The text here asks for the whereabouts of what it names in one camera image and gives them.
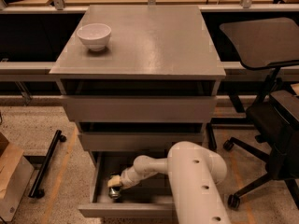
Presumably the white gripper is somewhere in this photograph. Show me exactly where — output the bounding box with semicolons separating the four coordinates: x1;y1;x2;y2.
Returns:
107;167;156;189

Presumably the green drink can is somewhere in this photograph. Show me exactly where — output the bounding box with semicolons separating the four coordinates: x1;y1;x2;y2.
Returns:
108;187;121;200

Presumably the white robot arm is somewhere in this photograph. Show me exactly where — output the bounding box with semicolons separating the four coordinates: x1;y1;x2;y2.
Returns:
107;141;231;224

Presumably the grey open bottom drawer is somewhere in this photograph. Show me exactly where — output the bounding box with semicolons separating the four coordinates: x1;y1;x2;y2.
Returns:
78;152;176;218

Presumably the grey middle drawer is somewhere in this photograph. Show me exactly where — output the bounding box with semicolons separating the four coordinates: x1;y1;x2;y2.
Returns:
78;132;205;151

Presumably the grey top drawer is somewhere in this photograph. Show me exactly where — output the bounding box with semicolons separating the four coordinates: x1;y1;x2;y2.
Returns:
61;95;217;123

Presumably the grey drawer cabinet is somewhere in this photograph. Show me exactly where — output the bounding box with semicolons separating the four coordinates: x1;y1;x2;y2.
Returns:
50;5;226;161

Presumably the black wheeled stand foot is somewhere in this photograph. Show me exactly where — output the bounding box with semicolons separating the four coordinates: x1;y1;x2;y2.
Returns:
26;130;66;199

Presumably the cardboard box on floor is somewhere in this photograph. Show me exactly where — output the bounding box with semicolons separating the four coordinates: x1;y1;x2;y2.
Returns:
0;133;34;223

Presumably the black table leg foot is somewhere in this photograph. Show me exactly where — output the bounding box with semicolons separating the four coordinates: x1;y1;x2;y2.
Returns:
206;123;217;151

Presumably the white ceramic bowl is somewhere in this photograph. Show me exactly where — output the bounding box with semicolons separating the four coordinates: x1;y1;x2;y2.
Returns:
77;23;111;51

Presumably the black office chair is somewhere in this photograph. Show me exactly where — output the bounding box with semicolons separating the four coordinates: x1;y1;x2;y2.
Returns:
220;18;299;209

